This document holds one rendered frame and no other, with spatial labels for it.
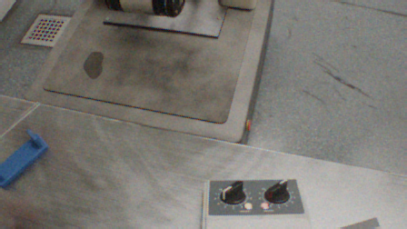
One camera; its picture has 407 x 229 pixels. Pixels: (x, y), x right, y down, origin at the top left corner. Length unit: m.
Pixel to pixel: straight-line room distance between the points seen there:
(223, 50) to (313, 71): 0.57
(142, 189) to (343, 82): 1.25
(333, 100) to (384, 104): 0.22
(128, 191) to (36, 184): 0.15
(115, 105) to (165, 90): 0.15
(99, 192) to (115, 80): 0.65
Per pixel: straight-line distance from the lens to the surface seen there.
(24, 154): 0.65
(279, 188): 0.50
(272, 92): 1.60
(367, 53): 1.85
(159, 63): 1.21
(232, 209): 0.49
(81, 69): 1.26
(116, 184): 0.59
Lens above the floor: 1.27
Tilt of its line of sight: 56 degrees down
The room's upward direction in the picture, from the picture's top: 4 degrees counter-clockwise
